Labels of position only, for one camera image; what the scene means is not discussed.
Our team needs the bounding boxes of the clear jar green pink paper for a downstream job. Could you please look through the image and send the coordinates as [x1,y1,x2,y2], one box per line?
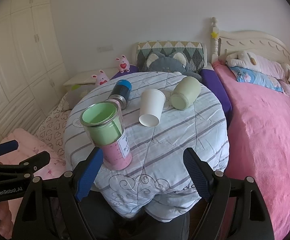
[80,99,132,171]

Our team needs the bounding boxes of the pale green ceramic cup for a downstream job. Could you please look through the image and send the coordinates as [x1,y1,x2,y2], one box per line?
[170,76,201,110]

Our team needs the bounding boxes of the white paper cup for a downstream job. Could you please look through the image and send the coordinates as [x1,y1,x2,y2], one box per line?
[139,89,166,127]

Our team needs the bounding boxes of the light pink folded quilt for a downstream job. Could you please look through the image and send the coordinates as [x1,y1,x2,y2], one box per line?
[0,127,67,221]

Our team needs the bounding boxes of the heart pattern sheet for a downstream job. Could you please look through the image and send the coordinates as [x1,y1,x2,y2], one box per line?
[34,93,71,166]

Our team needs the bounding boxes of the cream wardrobe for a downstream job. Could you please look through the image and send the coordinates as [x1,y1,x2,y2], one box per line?
[0,0,68,140]

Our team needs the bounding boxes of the pink fleece blanket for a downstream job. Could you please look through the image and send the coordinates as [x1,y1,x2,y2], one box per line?
[213,61,290,239]

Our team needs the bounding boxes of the striped white quilt cover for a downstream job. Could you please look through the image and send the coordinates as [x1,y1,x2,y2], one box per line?
[62,71,230,223]

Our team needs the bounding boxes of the pink bunny plush front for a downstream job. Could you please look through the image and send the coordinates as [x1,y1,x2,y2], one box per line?
[91,70,110,86]

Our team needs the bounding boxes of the pink bunny plush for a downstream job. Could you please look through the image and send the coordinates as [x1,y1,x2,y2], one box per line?
[116,55,130,73]
[91,70,110,86]

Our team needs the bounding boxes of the black can blue cap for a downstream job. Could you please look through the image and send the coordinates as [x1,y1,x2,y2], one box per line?
[108,80,132,110]

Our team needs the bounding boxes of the blue cartoon pillow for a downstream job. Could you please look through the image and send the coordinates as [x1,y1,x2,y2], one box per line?
[230,67,284,93]

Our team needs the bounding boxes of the pink bunny plush rear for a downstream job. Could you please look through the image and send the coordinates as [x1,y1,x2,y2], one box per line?
[116,55,130,73]

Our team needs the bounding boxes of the purple cushion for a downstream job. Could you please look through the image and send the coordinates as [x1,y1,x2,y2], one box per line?
[109,64,234,127]

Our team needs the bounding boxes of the white plush toy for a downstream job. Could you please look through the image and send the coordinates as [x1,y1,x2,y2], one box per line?
[226,50,290,86]

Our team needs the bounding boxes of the grey cat plush pillow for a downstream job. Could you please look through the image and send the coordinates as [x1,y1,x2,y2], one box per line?
[140,51,202,82]

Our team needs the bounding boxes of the diamond pattern quilted cushion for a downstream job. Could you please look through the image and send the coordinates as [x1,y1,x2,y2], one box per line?
[134,41,207,73]

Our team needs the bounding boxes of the cream wooden headboard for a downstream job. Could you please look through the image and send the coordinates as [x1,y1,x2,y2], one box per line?
[210,17,290,66]

